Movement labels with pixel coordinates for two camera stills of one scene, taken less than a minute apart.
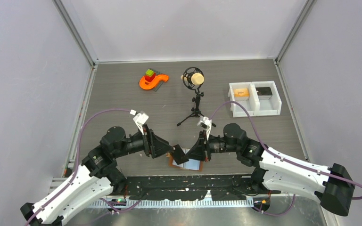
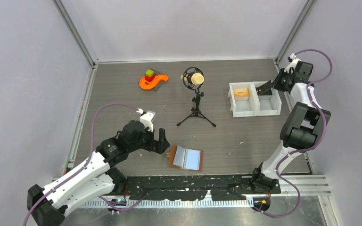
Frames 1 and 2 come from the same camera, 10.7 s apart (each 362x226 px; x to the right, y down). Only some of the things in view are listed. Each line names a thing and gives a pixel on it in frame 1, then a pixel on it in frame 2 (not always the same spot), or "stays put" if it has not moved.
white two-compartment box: x=261 y=98 stays put
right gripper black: x=201 y=149 -> x=281 y=73
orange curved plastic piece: x=154 y=82 stays put
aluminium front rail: x=138 y=203 stays put
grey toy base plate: x=158 y=86 stays put
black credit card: x=178 y=154 -> x=264 y=89
